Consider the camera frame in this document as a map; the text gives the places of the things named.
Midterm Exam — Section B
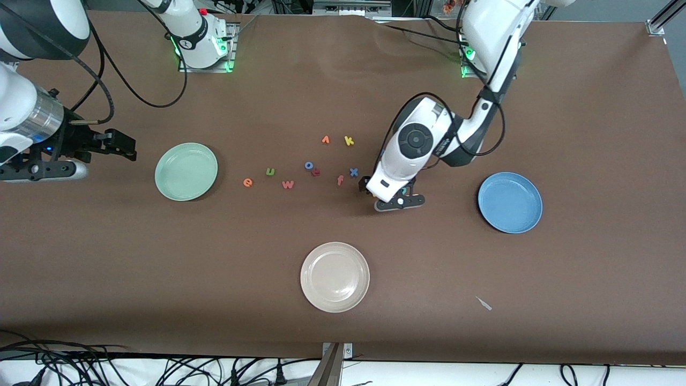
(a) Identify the metal table bracket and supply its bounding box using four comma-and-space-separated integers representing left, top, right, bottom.
308, 342, 353, 386

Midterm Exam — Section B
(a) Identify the black cable tangle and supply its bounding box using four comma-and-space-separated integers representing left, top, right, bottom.
0, 330, 322, 386

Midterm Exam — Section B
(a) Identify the metal frame rail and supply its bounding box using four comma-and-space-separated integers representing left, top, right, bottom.
312, 0, 392, 17

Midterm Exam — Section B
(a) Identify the beige plate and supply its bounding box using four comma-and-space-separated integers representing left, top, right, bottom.
300, 242, 370, 313

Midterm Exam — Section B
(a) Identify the black cable on table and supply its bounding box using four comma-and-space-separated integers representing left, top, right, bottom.
375, 15, 472, 46

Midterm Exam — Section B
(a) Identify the brown table cover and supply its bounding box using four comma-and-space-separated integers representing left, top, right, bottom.
0, 10, 686, 366

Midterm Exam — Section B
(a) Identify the blue plate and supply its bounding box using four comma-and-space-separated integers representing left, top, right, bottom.
478, 172, 543, 234

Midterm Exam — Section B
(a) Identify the light green plate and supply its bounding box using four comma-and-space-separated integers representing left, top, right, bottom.
154, 142, 219, 202

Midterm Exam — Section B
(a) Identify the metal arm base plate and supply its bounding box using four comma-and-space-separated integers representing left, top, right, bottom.
178, 21, 237, 73
459, 29, 486, 79

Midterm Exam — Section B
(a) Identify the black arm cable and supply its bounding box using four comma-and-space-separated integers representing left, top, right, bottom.
0, 0, 189, 127
377, 32, 528, 168

